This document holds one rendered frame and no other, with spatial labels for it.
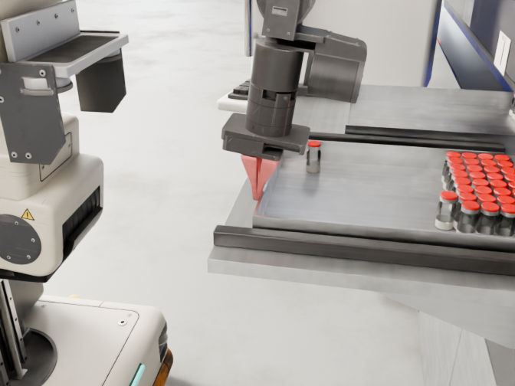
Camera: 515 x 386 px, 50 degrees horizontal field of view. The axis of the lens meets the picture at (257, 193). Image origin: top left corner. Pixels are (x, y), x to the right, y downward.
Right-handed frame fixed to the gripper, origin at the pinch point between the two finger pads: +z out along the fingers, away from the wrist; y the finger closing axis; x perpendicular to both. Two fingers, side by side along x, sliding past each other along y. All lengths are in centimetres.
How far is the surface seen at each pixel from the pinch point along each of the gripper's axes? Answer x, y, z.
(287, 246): -8.3, 5.5, 1.7
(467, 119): 44, 33, -1
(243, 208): 1.6, -1.8, 3.7
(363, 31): 88, 11, -6
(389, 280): -11.2, 17.3, 1.4
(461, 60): 103, 41, 0
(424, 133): 27.8, 23.2, -2.7
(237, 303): 90, -11, 94
